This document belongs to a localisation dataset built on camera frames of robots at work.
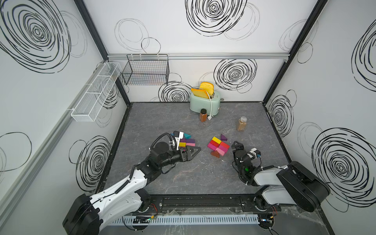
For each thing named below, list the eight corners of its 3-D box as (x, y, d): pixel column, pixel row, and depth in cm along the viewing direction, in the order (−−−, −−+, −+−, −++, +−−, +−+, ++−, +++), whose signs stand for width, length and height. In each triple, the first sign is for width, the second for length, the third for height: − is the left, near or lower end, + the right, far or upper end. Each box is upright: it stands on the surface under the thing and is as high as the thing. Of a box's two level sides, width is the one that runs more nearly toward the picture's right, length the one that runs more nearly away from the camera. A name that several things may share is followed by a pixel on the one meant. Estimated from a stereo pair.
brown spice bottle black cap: (200, 122, 110) (200, 113, 102) (199, 117, 113) (200, 108, 105) (205, 122, 110) (207, 113, 102) (205, 117, 113) (206, 108, 105)
